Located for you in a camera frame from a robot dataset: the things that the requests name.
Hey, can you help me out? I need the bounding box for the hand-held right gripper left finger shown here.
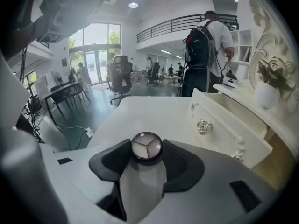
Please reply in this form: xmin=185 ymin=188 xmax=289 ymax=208
xmin=55 ymin=139 xmax=135 ymax=224

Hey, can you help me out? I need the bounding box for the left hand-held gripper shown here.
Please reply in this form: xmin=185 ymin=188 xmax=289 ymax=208
xmin=36 ymin=0 xmax=113 ymax=43

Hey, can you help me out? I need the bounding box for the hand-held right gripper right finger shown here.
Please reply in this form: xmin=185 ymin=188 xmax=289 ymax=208
xmin=144 ymin=139 xmax=281 ymax=224

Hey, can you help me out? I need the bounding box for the small white drawer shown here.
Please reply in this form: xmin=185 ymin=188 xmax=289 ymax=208
xmin=186 ymin=87 xmax=274 ymax=170

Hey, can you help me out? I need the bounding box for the round makeup compact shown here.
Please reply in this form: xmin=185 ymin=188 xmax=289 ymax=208
xmin=130 ymin=131 xmax=164 ymax=166

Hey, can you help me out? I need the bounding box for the glass entrance door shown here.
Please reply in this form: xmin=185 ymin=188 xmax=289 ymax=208
xmin=68 ymin=23 xmax=121 ymax=86

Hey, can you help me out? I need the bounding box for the table with black legs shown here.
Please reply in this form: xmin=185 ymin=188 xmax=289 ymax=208
xmin=43 ymin=80 xmax=92 ymax=126

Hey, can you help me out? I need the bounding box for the black office chair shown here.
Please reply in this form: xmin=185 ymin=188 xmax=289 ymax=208
xmin=106 ymin=55 xmax=134 ymax=105
xmin=146 ymin=63 xmax=161 ymax=87

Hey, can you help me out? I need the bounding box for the black balcony railing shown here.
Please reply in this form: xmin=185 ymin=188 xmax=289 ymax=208
xmin=136 ymin=14 xmax=239 ymax=44

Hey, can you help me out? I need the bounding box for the potted plant in white pot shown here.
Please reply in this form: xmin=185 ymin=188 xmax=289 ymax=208
xmin=254 ymin=58 xmax=294 ymax=110

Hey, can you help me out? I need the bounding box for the black device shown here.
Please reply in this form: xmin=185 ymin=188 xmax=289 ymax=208
xmin=224 ymin=70 xmax=239 ymax=85

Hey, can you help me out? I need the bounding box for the white cubby shelf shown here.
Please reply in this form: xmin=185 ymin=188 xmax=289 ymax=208
xmin=229 ymin=28 xmax=253 ymax=68

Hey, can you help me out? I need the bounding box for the white floor cable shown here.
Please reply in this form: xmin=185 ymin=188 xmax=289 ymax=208
xmin=55 ymin=122 xmax=87 ymax=133

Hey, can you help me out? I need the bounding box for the black hanging cable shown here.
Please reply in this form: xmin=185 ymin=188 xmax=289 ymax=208
xmin=19 ymin=42 xmax=27 ymax=85

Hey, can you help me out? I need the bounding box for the carved white mirror frame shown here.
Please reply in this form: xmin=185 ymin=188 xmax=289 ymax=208
xmin=247 ymin=0 xmax=298 ymax=114

